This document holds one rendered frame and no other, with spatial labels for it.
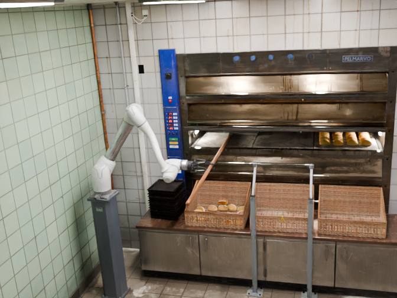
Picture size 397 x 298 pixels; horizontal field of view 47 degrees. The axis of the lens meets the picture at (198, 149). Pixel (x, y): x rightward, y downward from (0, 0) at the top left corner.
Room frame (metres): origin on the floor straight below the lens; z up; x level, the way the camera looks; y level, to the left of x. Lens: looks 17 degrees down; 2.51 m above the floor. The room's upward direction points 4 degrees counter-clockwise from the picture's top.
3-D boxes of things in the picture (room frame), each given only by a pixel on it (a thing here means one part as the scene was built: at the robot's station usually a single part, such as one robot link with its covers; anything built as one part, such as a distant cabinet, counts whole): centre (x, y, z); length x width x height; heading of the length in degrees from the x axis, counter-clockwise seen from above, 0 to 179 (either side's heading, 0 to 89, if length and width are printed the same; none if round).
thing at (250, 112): (4.10, -0.78, 1.54); 1.79 x 0.11 x 0.19; 75
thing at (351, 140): (4.37, -1.46, 1.21); 0.61 x 0.48 x 0.06; 165
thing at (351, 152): (4.13, -0.79, 1.16); 1.80 x 0.06 x 0.04; 75
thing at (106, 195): (3.68, 0.86, 1.03); 0.22 x 0.18 x 0.06; 161
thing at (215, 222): (4.00, -0.16, 0.72); 0.56 x 0.49 x 0.28; 74
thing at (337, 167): (4.10, -0.78, 1.02); 1.79 x 0.11 x 0.19; 75
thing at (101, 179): (3.71, 0.85, 1.17); 0.18 x 0.16 x 0.22; 7
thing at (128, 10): (4.46, 0.57, 1.45); 0.05 x 0.02 x 2.30; 75
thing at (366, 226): (3.68, -1.31, 0.72); 0.56 x 0.49 x 0.28; 74
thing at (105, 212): (3.70, 0.85, 0.50); 0.21 x 0.21 x 1.00; 71
